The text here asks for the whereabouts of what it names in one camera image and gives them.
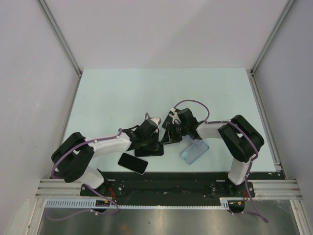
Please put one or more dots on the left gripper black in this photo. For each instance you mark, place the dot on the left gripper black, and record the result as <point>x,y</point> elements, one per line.
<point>155,146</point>

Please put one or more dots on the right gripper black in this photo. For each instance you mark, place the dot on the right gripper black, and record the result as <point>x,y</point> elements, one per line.
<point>169,136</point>

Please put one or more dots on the black phone case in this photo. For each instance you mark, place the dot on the black phone case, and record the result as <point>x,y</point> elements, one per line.
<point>142,152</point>

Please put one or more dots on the purple phone case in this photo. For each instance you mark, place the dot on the purple phone case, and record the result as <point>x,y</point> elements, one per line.
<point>196,141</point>

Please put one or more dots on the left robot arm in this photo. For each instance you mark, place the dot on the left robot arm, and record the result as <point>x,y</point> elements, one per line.
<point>71,160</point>

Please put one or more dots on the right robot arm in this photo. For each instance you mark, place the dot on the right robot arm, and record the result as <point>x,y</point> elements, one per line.
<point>241,139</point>

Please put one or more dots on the green-edged black phone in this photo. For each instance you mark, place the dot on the green-edged black phone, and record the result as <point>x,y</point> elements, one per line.
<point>167,120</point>

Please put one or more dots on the light blue phone case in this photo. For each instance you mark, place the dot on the light blue phone case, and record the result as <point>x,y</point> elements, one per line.
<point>194,152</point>

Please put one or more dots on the white-edged black phone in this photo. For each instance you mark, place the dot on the white-edged black phone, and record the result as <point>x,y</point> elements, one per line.
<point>133,163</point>

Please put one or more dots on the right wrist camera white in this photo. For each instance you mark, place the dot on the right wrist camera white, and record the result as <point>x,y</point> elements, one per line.
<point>174,115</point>

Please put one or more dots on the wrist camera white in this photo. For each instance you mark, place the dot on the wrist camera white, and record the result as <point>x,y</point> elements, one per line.
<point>156,120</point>
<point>174,115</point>

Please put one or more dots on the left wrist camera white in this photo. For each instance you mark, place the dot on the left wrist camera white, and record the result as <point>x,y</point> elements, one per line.
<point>156,120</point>

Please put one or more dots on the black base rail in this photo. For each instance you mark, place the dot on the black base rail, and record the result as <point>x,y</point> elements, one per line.
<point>213,184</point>

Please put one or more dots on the white cable duct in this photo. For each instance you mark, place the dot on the white cable duct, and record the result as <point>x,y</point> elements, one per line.
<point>66,203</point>

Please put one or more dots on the right aluminium frame post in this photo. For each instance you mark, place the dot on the right aluminium frame post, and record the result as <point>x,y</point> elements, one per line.
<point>273,34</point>

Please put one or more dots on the aluminium frame post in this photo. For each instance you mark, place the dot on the aluminium frame post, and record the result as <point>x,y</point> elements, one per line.
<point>273,34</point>
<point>59,35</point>

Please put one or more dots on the left aluminium frame post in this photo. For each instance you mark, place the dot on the left aluminium frame post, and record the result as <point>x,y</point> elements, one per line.
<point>59,35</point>

